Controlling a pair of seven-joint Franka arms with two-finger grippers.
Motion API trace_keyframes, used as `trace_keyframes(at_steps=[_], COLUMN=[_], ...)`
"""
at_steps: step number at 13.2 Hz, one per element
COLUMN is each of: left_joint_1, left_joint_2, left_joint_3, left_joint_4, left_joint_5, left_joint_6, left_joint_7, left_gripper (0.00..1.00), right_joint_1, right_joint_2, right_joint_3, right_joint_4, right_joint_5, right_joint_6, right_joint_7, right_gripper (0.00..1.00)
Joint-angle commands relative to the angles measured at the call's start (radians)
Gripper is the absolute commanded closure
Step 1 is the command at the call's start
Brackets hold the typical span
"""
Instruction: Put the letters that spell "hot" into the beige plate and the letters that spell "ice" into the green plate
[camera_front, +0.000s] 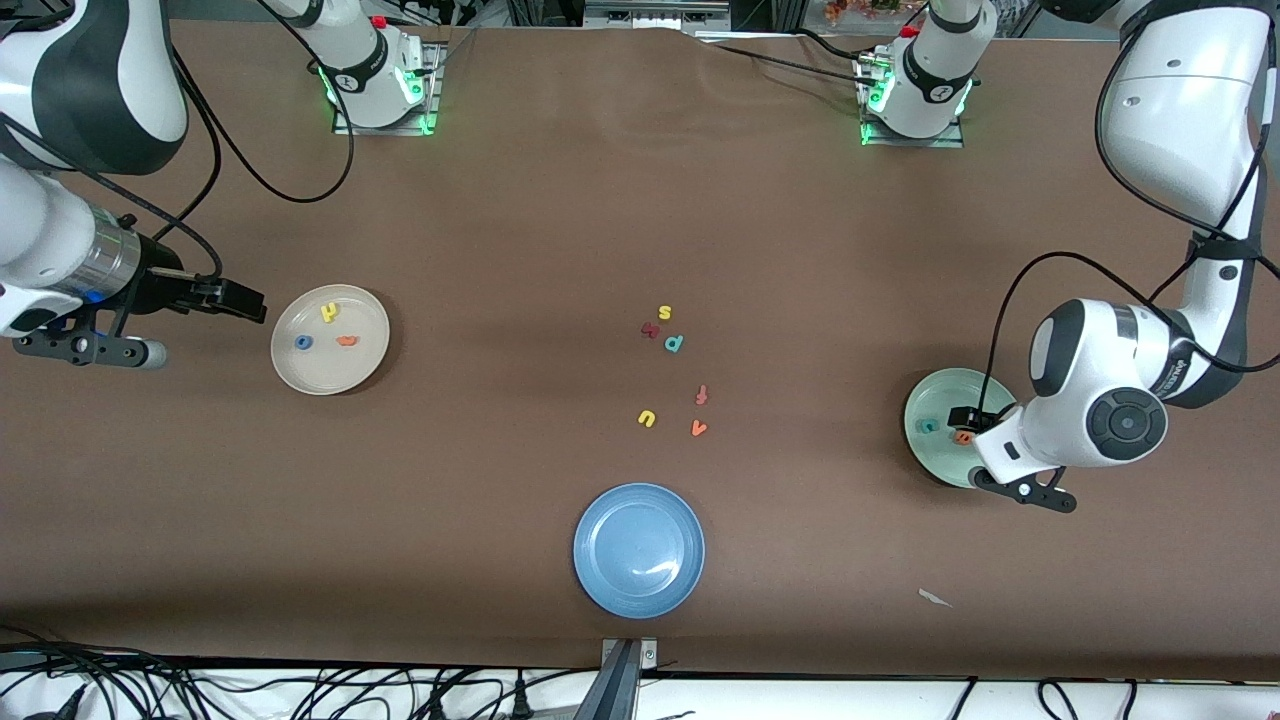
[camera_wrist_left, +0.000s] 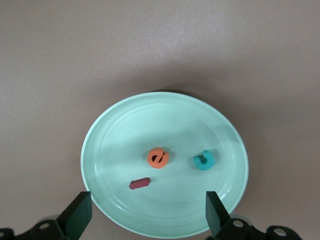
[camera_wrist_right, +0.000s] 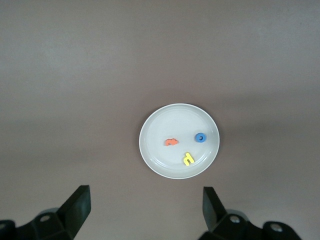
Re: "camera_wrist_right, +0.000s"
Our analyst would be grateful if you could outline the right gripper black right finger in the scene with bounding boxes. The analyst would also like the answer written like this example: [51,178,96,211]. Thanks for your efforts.
[202,186,303,240]

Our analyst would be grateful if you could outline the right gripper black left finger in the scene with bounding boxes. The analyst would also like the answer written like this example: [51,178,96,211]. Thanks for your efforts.
[0,184,91,240]

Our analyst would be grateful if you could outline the yellow foam letter h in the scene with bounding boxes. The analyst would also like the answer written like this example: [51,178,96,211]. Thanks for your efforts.
[182,152,195,167]

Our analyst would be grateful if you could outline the blue foam letter o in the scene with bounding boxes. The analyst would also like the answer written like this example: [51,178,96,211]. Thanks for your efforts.
[194,132,208,144]

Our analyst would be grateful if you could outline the pale beige plate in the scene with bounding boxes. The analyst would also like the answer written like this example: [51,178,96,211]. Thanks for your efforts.
[139,103,221,180]

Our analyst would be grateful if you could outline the brown table cover sheet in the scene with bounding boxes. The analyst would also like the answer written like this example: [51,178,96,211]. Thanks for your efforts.
[0,0,320,240]

